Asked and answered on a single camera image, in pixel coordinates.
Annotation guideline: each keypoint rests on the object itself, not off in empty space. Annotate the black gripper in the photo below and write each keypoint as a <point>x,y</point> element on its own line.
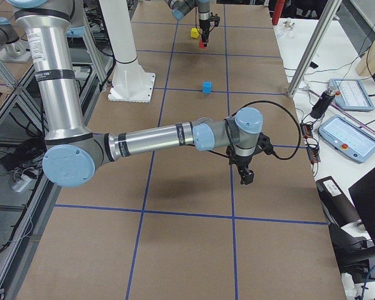
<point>243,161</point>
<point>203,24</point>

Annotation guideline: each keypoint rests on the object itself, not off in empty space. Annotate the red wooden cube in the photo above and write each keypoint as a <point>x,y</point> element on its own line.
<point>202,44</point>

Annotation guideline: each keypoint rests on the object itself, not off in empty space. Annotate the blue wooden cube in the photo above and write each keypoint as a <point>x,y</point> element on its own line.
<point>206,87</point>

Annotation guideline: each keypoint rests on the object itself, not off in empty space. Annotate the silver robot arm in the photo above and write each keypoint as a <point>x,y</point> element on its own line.
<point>74,153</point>
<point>180,8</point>

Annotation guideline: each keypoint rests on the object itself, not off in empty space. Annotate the yellow wooden cube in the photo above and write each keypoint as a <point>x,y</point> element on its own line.
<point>194,33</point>

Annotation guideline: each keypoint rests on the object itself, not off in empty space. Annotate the orange circuit board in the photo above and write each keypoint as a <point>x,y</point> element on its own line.
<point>312,144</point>

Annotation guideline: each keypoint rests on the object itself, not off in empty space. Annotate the red cylinder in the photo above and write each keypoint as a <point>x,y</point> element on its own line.
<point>278,8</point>

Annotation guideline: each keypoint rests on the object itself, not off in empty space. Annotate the near teach pendant tablet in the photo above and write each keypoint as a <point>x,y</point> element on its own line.
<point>348,139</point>

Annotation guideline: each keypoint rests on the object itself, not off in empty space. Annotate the teach pendant tablet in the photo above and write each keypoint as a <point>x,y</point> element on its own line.
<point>348,139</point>
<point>351,95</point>

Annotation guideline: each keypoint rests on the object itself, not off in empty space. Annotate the black water bottle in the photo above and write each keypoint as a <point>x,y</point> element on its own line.
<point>322,104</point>

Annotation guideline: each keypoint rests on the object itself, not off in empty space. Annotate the black monitor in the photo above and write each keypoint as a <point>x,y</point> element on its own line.
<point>362,194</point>

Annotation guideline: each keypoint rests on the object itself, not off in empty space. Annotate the far teach pendant tablet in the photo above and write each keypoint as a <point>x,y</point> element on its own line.
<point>351,95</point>

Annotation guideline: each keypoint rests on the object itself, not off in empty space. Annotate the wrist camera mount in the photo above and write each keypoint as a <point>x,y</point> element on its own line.
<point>264,145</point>
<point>214,20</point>

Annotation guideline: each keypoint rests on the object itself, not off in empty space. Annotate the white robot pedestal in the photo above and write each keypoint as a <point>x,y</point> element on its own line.
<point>130,82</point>

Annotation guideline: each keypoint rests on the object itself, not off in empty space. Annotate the aluminium frame post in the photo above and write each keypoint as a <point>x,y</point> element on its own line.
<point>322,26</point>

